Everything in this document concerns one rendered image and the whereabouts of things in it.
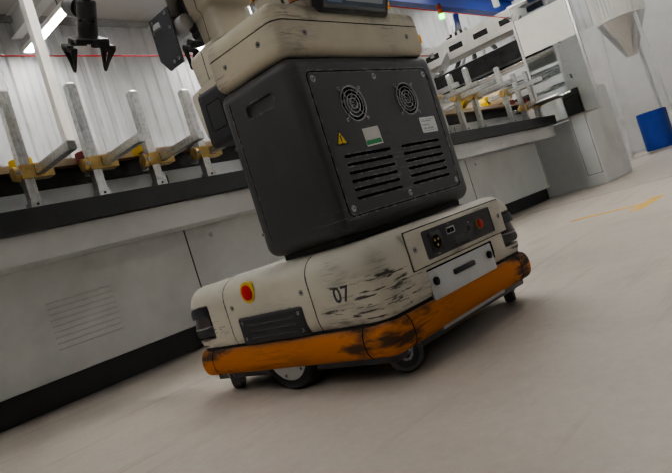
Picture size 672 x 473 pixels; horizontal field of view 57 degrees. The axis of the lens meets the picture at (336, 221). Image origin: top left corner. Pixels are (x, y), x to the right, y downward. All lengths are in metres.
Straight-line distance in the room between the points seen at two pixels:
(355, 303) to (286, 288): 0.19
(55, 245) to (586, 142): 4.52
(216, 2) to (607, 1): 8.50
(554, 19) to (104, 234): 4.41
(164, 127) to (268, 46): 10.33
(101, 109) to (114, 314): 8.71
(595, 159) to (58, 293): 4.50
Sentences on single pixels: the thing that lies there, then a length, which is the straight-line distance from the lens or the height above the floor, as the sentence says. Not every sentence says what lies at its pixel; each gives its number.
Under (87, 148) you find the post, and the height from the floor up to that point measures 0.89.
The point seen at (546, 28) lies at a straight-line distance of 5.87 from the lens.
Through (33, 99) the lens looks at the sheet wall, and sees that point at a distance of 10.82.
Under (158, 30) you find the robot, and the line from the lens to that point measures 1.88.
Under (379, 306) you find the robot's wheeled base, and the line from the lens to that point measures 1.20.
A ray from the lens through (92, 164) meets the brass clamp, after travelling 2.48.
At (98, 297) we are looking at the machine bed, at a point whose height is 0.34.
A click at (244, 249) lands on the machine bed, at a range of 3.02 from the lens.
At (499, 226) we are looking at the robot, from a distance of 1.58.
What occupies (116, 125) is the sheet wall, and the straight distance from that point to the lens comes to 11.22.
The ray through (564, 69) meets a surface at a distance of 5.80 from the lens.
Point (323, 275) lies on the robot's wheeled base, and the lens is 1.25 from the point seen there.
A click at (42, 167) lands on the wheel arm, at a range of 2.34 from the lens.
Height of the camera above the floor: 0.32
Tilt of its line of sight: 1 degrees up
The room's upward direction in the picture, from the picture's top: 18 degrees counter-clockwise
